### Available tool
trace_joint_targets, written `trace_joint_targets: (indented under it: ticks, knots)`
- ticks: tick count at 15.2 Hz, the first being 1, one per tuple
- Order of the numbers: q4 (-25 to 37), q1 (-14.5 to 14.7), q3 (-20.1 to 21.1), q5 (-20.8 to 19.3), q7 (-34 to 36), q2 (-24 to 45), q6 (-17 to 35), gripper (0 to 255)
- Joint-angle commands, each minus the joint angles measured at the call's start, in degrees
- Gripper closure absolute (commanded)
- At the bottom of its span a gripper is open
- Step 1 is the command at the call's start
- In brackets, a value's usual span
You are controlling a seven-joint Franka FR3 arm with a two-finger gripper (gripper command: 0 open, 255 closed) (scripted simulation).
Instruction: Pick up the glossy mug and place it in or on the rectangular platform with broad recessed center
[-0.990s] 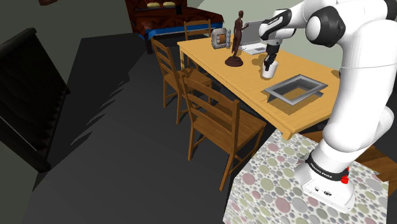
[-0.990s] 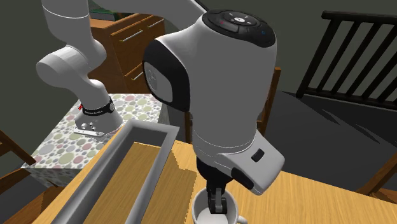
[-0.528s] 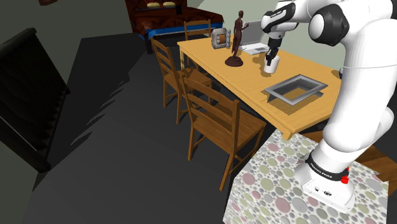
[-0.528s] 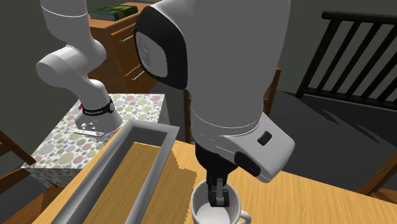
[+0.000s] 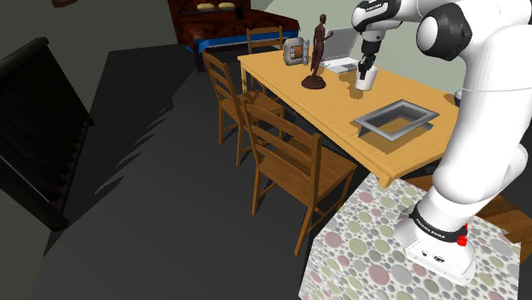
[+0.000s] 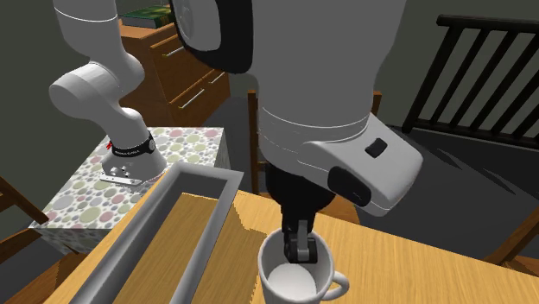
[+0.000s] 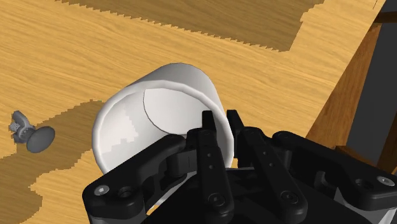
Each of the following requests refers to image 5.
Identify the silver square appliance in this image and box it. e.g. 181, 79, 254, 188
282, 36, 312, 67

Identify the light wooden table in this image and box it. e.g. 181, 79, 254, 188
237, 48, 460, 188

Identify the grey rectangular tray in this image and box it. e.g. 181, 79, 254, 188
353, 98, 441, 142

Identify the dark red bed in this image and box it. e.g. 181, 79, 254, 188
166, 0, 301, 74

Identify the dotted patterned robot stand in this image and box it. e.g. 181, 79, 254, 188
298, 172, 523, 300

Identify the white cup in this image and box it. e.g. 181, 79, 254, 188
355, 64, 379, 91

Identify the black staircase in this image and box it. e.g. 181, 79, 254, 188
0, 37, 95, 233

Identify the brown human figure statue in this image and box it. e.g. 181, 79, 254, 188
301, 13, 335, 90

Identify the white open laptop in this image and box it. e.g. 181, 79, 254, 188
319, 26, 361, 75

